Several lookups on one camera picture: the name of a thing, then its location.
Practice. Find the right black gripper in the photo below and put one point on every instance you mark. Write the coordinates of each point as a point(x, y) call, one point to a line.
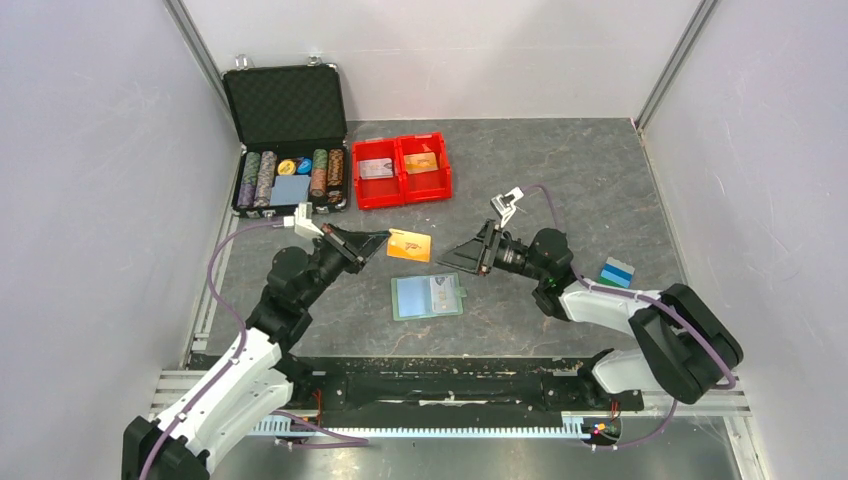
point(469, 255)

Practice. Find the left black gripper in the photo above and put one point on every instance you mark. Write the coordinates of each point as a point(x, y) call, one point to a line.
point(356, 247)

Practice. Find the white gold VIP card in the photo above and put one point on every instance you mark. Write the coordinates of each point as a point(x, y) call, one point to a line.
point(445, 298)

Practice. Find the orange credit card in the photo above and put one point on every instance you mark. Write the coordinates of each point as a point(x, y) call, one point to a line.
point(409, 245)

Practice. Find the green card holder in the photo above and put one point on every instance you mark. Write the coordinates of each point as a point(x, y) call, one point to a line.
point(411, 298)

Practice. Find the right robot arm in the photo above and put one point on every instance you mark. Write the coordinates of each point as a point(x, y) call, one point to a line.
point(682, 347)

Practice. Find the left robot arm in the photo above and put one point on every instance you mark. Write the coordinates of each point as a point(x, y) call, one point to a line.
point(189, 439)

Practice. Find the white card in bin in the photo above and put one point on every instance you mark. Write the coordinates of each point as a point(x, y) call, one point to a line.
point(379, 168)

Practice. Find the blue playing card deck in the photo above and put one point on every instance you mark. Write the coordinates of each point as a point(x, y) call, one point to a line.
point(290, 190)

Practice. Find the orange card in bin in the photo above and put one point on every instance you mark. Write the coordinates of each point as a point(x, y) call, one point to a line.
point(423, 162)

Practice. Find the blue green card stack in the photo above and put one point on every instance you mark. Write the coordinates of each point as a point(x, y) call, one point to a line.
point(616, 273)

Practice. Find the left red bin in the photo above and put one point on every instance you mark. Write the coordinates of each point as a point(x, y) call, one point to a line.
point(377, 179)

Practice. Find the red bin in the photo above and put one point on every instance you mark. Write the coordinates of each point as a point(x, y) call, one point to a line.
point(377, 179)
point(431, 186)

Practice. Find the right red bin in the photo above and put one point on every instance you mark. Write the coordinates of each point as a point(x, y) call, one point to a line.
point(431, 186)

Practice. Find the yellow dealer chip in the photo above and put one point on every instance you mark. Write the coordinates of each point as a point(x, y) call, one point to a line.
point(287, 167)

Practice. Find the black poker chip case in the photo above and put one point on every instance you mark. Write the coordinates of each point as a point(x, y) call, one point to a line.
point(292, 111)

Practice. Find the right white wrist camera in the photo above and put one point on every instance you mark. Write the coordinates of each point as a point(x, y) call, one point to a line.
point(505, 205)

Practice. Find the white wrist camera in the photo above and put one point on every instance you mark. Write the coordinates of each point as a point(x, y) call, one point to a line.
point(301, 222)
point(505, 205)

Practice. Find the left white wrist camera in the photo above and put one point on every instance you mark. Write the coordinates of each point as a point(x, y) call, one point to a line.
point(301, 222)

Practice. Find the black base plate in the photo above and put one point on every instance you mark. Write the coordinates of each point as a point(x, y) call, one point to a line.
point(451, 392)

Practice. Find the aluminium frame rail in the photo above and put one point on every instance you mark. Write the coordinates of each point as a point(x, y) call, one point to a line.
point(450, 430)

